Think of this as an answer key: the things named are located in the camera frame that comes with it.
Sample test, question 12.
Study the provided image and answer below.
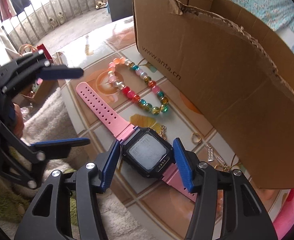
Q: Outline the silver spring earring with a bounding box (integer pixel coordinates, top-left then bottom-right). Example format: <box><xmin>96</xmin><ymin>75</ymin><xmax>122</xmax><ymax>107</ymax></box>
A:
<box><xmin>207</xmin><ymin>144</ymin><xmax>215</xmax><ymax>162</ymax></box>

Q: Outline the gold ring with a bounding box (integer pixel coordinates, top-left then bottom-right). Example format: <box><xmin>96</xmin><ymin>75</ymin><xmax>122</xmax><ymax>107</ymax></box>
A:
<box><xmin>190</xmin><ymin>132</ymin><xmax>203</xmax><ymax>145</ymax></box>

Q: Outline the pink black smart watch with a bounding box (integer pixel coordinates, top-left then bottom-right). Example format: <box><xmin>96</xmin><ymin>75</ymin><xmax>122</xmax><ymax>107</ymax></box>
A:
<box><xmin>76</xmin><ymin>82</ymin><xmax>196</xmax><ymax>201</ymax></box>

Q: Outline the multicolour glass bead bracelet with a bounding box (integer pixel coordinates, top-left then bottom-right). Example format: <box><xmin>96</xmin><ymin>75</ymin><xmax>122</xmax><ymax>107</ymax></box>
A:
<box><xmin>107</xmin><ymin>56</ymin><xmax>170</xmax><ymax>116</ymax></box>

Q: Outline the red gift bag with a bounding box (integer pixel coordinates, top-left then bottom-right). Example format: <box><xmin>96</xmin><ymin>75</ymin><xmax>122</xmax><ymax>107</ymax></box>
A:
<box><xmin>36</xmin><ymin>43</ymin><xmax>54</xmax><ymax>63</ymax></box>

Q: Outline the brown cardboard box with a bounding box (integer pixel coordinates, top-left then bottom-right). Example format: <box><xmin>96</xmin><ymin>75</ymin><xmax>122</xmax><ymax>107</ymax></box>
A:
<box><xmin>133</xmin><ymin>0</ymin><xmax>294</xmax><ymax>189</ymax></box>

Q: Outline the pink floral blanket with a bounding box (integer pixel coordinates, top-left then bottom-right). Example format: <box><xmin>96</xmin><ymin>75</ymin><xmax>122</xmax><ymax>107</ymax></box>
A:
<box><xmin>273</xmin><ymin>189</ymin><xmax>294</xmax><ymax>239</ymax></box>

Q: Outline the dark grey cabinet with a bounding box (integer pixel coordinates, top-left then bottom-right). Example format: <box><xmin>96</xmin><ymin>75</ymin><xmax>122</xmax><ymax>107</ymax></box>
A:
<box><xmin>107</xmin><ymin>0</ymin><xmax>133</xmax><ymax>22</ymax></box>

